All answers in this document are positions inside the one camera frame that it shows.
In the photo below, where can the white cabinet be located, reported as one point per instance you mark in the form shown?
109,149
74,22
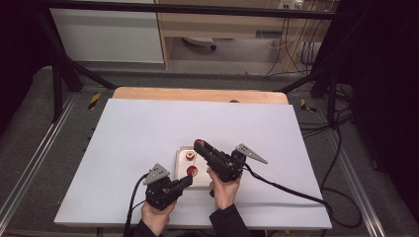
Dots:
105,34

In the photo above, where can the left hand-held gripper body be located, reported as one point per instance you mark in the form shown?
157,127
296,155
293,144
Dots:
159,191

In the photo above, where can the light wooden desk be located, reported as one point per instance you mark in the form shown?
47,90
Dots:
230,24

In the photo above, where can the person's right hand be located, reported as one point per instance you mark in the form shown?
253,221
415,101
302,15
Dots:
225,192

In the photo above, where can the white power strip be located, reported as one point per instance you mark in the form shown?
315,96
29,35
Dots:
290,4

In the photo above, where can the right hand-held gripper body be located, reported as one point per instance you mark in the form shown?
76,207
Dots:
229,166

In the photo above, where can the black curtain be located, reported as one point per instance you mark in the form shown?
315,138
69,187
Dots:
19,49
385,98

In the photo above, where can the wooden table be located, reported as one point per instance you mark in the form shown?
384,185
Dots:
197,95

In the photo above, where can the aluminium floor rail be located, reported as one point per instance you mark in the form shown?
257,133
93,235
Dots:
36,154
355,187

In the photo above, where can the person's left hand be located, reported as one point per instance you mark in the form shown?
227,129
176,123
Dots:
156,219

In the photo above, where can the white rectangular tray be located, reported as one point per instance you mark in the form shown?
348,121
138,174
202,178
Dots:
182,168

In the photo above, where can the grey chair base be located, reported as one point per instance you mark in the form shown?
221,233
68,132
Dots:
199,41

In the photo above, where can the black metal frame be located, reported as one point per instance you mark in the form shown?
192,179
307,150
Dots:
184,10

